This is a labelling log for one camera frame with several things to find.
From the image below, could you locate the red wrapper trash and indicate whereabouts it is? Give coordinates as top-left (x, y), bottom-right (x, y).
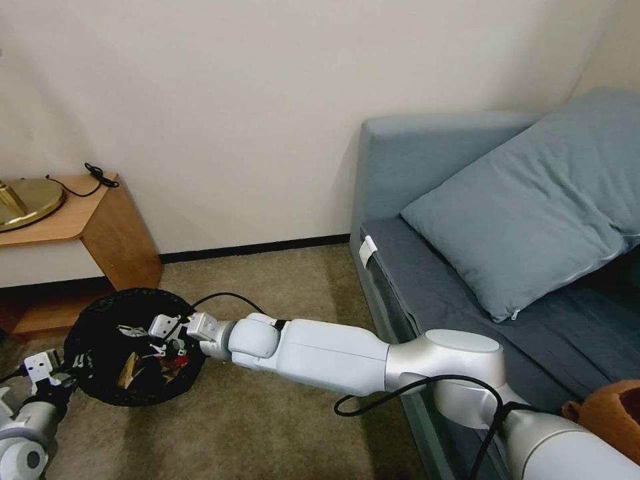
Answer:
top-left (159, 349), bottom-right (190, 370)

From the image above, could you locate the black mesh trash bin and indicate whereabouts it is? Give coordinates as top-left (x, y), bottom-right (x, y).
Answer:
top-left (63, 287), bottom-right (204, 409)

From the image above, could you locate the yellow brown paper trash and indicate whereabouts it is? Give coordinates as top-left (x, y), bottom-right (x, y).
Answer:
top-left (116, 351), bottom-right (147, 389)

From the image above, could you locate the black baseboard strip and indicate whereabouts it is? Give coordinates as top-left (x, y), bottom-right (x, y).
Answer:
top-left (157, 233), bottom-right (353, 265)

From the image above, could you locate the wooden side table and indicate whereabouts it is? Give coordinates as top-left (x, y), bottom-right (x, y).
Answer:
top-left (0, 172), bottom-right (164, 346)

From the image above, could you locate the brass lamp base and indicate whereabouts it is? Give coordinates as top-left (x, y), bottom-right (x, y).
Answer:
top-left (0, 177), bottom-right (68, 234)

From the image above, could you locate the blue grey sofa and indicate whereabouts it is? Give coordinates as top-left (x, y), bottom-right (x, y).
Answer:
top-left (349, 87), bottom-right (640, 480)

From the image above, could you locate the blue grey pillow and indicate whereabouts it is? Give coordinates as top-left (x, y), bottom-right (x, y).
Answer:
top-left (399, 103), bottom-right (640, 324)

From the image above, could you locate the brown plush object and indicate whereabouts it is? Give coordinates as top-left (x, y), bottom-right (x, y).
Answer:
top-left (561, 379), bottom-right (640, 452)

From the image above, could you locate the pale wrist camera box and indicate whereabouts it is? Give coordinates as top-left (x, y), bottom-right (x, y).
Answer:
top-left (147, 313), bottom-right (181, 346)
top-left (21, 351), bottom-right (62, 387)

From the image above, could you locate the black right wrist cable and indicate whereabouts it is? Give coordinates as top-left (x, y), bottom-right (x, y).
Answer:
top-left (187, 291), bottom-right (282, 332)

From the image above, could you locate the black lamp cable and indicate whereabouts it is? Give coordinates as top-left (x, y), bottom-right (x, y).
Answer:
top-left (43, 161), bottom-right (121, 197)

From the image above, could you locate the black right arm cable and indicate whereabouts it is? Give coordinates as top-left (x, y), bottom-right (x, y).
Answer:
top-left (333, 377), bottom-right (517, 480)

